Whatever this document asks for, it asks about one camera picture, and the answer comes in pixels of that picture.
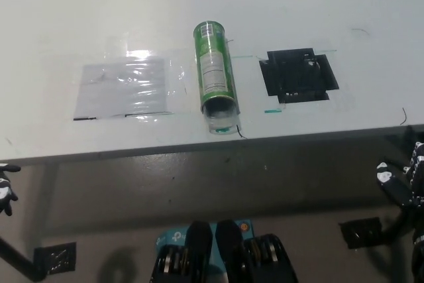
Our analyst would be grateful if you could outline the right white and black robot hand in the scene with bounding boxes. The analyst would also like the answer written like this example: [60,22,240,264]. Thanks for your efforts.
[376,141,424,235]

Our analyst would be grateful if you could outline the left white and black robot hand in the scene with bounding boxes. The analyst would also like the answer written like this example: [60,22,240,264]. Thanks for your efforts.
[0,162,22,217]

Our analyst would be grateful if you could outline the clear plastic chips tray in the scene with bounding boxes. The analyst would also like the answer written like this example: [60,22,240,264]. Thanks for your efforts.
[202,97,243,137]

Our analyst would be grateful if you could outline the black and teal robot torso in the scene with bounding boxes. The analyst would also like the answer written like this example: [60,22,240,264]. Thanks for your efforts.
[150,218,299,283]

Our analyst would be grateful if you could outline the green chips can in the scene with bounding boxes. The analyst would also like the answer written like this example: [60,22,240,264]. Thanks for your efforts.
[193,21,239,115]

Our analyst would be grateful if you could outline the black tape floor patch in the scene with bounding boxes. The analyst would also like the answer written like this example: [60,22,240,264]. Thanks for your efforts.
[338,217,384,250]
[34,242,78,276]

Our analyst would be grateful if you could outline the clear plastic sheet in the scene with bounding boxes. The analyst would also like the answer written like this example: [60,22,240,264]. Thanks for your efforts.
[72,56,175,121]

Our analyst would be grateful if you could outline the black tape square patch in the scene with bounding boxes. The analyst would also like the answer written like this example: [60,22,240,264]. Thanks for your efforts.
[258,47,341,105]

